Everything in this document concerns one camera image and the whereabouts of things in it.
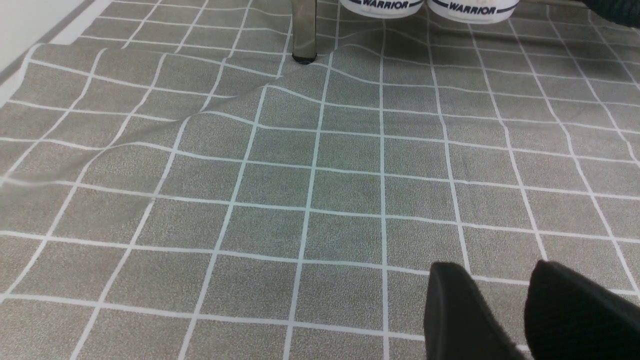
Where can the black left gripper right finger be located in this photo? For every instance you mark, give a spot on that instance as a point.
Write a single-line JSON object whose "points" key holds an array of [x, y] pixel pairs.
{"points": [[570, 317]]}

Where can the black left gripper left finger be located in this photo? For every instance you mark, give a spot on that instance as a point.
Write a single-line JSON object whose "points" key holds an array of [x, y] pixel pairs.
{"points": [[457, 322]]}

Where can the black knit sneaker left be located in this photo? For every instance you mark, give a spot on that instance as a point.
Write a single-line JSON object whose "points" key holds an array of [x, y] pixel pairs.
{"points": [[625, 13]]}

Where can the grey checked floor cloth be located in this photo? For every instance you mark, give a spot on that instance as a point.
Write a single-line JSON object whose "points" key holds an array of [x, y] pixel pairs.
{"points": [[174, 186]]}

